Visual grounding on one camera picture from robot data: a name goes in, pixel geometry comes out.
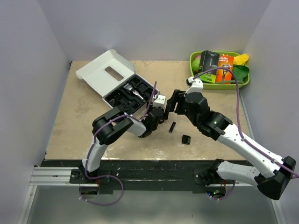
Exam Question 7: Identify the black cylindrical battery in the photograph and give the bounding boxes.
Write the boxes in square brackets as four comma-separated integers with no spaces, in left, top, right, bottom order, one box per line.
[169,122,176,133]

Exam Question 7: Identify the black comb attachment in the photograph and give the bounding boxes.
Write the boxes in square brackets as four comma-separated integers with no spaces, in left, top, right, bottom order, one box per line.
[181,135,191,145]

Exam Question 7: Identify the silver black hair clipper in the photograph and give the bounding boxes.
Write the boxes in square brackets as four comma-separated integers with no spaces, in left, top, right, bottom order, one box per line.
[123,84,144,101]

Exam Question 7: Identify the white clipper kit box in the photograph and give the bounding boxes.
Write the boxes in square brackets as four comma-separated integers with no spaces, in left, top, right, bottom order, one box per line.
[76,49,153,117]

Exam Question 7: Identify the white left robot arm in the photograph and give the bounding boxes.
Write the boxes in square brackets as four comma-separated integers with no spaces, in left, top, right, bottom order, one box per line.
[79,106,164,183]

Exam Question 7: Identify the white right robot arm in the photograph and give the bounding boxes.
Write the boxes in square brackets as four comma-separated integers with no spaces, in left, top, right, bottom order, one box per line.
[166,90,296,200]

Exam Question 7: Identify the orange razor package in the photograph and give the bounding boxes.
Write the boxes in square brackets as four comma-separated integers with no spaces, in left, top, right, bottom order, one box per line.
[215,55,234,84]

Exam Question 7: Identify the black razor box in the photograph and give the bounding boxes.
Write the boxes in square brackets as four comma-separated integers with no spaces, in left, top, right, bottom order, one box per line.
[199,50,220,83]

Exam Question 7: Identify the green leaf item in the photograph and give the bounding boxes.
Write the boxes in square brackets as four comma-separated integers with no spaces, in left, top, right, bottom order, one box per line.
[233,65,249,81]

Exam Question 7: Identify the yellow cloth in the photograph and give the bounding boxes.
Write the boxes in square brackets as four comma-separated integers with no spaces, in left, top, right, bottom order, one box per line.
[234,54,249,66]

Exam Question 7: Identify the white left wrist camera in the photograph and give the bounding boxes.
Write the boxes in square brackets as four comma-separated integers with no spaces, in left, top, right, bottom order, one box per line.
[152,95,166,110]

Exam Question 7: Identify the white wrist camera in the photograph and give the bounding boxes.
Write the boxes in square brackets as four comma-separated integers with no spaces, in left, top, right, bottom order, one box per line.
[185,77,204,94]
[152,95,166,110]

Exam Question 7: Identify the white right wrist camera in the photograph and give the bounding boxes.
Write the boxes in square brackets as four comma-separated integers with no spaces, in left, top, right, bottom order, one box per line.
[185,77,204,94]

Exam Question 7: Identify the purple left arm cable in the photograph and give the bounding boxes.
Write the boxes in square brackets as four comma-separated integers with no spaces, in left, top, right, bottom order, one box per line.
[84,81,157,179]

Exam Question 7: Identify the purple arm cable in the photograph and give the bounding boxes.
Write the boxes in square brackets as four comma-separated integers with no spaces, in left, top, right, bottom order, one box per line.
[192,67,299,179]
[84,81,157,179]

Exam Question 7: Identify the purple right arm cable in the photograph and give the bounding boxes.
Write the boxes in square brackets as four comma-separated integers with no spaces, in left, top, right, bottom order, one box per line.
[192,67,299,179]

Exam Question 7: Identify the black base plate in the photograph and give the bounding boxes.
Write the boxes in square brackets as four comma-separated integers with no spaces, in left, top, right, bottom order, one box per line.
[41,159,222,196]

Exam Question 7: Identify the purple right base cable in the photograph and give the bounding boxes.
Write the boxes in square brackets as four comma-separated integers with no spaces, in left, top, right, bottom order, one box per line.
[209,179,237,201]

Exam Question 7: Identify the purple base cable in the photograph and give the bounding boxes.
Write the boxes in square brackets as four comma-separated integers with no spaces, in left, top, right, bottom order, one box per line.
[78,174,126,206]
[209,179,237,201]

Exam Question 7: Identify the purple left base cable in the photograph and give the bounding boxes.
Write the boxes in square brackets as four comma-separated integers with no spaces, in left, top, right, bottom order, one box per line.
[78,174,126,206]

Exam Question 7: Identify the aluminium rail frame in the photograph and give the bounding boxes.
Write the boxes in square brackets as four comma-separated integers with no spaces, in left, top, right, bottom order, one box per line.
[29,167,257,187]

